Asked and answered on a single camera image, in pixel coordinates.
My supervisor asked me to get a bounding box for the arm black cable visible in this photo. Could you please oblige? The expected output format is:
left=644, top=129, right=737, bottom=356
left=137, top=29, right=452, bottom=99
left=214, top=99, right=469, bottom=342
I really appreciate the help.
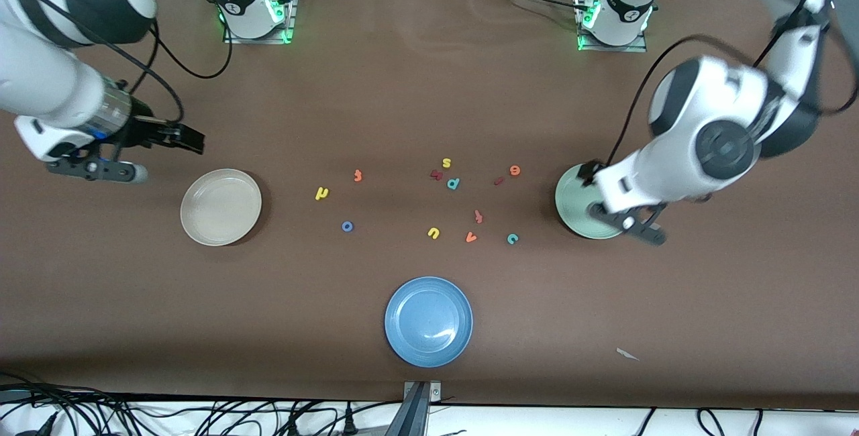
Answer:
left=0, top=0, right=234, bottom=128
left=606, top=0, right=859, bottom=165

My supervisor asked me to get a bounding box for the beige brown plate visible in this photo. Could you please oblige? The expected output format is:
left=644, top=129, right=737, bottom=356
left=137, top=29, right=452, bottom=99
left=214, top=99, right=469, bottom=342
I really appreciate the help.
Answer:
left=180, top=168, right=263, bottom=247

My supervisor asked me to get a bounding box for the pale green plate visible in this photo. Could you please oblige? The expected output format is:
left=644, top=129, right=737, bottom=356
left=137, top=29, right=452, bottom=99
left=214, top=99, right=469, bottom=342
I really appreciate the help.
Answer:
left=554, top=162, right=628, bottom=241

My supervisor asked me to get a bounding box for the brown table cover sheet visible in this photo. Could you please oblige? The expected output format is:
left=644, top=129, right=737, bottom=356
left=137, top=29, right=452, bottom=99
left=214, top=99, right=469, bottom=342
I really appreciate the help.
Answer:
left=0, top=0, right=859, bottom=411

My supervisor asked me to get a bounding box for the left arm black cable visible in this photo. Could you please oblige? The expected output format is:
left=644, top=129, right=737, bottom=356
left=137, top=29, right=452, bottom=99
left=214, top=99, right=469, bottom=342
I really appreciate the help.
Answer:
left=606, top=0, right=859, bottom=165

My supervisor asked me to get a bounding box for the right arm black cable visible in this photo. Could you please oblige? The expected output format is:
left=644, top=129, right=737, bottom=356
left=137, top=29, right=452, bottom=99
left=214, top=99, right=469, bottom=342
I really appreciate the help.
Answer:
left=0, top=0, right=234, bottom=128

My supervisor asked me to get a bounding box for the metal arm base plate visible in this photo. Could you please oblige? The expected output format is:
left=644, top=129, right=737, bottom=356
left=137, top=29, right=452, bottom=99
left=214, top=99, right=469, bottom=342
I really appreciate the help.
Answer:
left=577, top=0, right=648, bottom=53
left=223, top=0, right=296, bottom=44

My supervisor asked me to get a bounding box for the blue plate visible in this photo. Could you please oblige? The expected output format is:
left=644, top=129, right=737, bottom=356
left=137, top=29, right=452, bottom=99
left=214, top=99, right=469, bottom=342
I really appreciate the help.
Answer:
left=384, top=276, right=474, bottom=368

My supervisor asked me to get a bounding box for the black cable tangle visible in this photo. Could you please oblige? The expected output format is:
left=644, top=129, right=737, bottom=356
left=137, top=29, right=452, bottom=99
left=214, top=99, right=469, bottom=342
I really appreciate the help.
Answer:
left=0, top=372, right=403, bottom=436

